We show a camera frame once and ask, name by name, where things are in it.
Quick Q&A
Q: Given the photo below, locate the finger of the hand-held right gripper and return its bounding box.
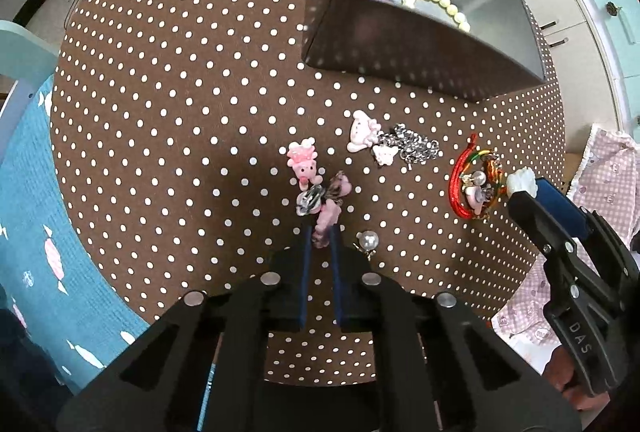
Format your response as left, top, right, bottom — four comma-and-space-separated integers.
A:
536, 176, 600, 242
507, 191, 578, 263

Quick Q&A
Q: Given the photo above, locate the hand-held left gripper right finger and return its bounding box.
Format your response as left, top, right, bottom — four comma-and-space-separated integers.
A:
329, 227, 584, 432

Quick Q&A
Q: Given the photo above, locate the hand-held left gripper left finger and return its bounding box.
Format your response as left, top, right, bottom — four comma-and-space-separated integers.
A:
57, 222, 314, 432

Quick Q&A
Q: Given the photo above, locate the pink bow hair clip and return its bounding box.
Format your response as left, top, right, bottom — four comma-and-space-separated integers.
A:
311, 171, 354, 249

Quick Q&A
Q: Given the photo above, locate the red cord bracelet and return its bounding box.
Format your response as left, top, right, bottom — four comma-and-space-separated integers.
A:
449, 134, 509, 219

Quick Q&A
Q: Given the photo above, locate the silver metal tin box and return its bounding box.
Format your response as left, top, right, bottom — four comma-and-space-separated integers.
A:
302, 0, 547, 104

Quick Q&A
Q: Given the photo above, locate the person's right hand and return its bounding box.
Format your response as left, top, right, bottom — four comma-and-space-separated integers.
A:
543, 346, 602, 413

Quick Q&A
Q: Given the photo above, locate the pink checked cloth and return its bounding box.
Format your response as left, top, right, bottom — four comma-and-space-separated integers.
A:
492, 123, 640, 374

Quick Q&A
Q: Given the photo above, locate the silver glitter bow clip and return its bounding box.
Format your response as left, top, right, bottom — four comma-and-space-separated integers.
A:
294, 184, 327, 217

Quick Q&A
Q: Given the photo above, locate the pink pig charm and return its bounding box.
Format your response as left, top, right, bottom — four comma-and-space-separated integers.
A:
286, 139, 319, 191

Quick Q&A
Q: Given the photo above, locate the small white pink charm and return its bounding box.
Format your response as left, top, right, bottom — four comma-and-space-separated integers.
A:
372, 144, 401, 169

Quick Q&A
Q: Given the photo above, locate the pink white cat charm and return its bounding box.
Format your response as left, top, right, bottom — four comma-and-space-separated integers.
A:
347, 110, 384, 154

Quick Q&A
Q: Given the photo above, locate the teal printed blanket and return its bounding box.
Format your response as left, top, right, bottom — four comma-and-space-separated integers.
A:
0, 76, 152, 395

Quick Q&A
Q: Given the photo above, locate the silver chain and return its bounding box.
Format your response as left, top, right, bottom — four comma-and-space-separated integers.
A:
380, 123, 441, 169

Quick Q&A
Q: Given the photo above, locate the cream bead bracelet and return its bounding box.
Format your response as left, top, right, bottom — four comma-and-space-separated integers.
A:
401, 0, 472, 33

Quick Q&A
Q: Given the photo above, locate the light teal bed frame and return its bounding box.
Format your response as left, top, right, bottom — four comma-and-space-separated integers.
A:
0, 20, 60, 149

